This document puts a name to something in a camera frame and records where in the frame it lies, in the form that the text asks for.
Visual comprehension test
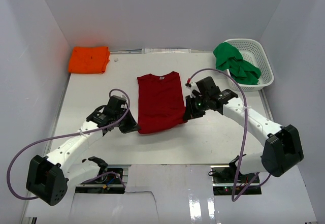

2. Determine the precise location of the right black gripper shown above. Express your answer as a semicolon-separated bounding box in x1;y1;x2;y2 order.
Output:
183;94;210;121

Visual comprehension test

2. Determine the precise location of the red t shirt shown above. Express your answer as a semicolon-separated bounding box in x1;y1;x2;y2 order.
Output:
137;71;185;135

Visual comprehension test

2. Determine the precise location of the green t shirt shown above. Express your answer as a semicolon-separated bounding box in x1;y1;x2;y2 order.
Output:
213;42;261;85

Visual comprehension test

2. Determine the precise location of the white plastic laundry basket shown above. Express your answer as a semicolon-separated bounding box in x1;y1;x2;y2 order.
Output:
225;39;274;92

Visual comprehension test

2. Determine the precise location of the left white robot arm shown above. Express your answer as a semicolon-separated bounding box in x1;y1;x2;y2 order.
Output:
26;95;140;206

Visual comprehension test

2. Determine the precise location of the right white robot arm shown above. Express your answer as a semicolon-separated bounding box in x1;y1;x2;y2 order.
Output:
183;77;304;183

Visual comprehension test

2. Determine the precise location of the folded orange t shirt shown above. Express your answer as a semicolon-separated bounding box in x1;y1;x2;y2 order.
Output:
68;47;110;74

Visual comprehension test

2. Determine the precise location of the white paper sheet front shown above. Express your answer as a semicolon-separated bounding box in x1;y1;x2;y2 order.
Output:
26;165;316;223

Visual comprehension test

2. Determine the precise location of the white label strip back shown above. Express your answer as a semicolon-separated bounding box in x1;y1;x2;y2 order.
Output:
142;48;191;54

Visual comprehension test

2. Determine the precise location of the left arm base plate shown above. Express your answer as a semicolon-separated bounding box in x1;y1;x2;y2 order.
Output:
75;167;128;194

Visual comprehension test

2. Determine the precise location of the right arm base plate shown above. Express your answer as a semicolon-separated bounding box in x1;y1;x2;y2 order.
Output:
208;165;262;196

